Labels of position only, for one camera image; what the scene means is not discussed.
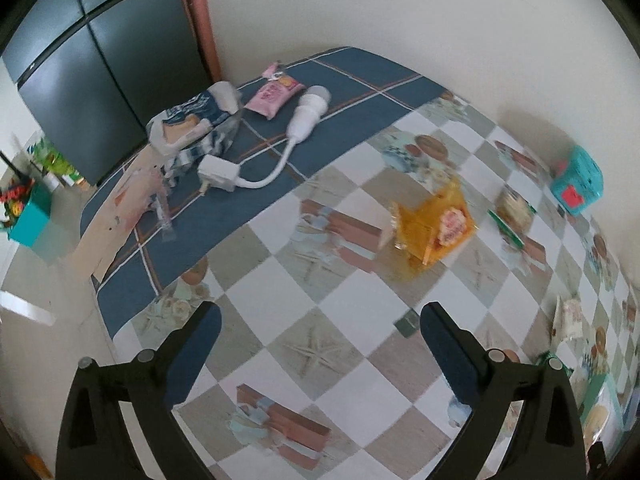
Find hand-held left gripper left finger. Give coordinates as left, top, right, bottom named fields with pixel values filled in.
left=55, top=301, right=223, bottom=480

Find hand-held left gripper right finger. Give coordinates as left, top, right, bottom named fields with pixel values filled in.
left=420, top=301, right=587, bottom=480

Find small dark square block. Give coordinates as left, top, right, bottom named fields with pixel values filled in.
left=394, top=310, right=420, bottom=336

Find checkered patterned tablecloth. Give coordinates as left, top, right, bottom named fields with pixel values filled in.
left=80, top=46, right=640, bottom=480

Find yellow bread packet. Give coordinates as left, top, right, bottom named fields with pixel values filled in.
left=382, top=176, right=476, bottom=281

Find small white snack packet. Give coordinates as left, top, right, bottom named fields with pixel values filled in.
left=552, top=296, right=586, bottom=341

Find green-edged cracker packet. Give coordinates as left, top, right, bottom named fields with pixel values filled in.
left=487, top=187, right=537, bottom=251

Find clear plastic wrapper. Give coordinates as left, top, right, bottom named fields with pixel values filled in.
left=117, top=162, right=177, bottom=243

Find teal storage bin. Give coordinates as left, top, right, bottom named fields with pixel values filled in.
left=7, top=180, right=53, bottom=248

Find teal toy box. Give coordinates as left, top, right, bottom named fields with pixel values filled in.
left=550, top=145, right=605, bottom=217

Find green printed packages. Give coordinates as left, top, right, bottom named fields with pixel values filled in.
left=27, top=137, right=83, bottom=191

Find blue and white snack bag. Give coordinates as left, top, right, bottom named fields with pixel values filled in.
left=146, top=81, right=242, bottom=183

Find small pink snack packet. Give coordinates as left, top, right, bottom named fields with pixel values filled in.
left=244, top=74, right=306, bottom=120

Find copper-coloured pipe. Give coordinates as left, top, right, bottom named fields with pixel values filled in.
left=172, top=0, right=222, bottom=83

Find white plug-in lamp with cable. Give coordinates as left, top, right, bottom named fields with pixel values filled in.
left=197, top=85, right=332, bottom=194

